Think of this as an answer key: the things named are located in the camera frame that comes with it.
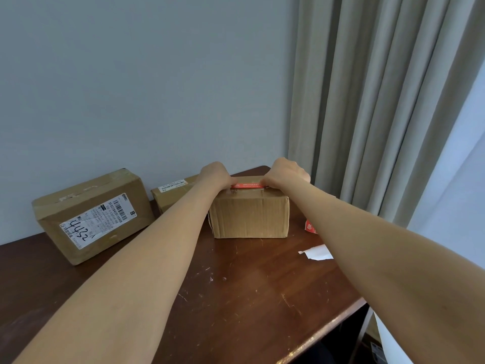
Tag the person's left hand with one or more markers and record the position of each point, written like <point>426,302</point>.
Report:
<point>214,174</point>

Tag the person's right hand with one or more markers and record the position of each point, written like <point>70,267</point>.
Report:
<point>286,173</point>

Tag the person's left fingers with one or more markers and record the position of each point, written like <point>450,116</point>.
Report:
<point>232,182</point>

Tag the person's right fingers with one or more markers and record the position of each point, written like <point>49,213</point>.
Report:
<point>265,181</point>

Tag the red tape strip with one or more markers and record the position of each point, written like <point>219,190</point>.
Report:
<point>248,185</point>

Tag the small plain cardboard box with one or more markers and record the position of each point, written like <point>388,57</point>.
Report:
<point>248,216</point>

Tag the person's left forearm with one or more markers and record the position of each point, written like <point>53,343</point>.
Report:
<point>136,261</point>

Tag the person's right forearm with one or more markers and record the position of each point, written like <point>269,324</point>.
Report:
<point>379,257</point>

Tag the cardboard box small barcode label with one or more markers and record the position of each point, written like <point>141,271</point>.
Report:
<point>170,195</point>

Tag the red paper scrap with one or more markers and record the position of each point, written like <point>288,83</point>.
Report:
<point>311,226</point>

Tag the white paper scrap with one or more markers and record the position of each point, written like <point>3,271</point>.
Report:
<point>316,253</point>

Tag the beige curtain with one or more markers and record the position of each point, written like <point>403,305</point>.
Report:
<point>363,102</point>

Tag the large cardboard box handwritten label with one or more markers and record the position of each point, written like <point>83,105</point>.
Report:
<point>91,216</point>

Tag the white sheer curtain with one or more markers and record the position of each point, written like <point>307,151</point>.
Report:
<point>454,193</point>

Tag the white board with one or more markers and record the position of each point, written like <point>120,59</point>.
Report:
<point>390,343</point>

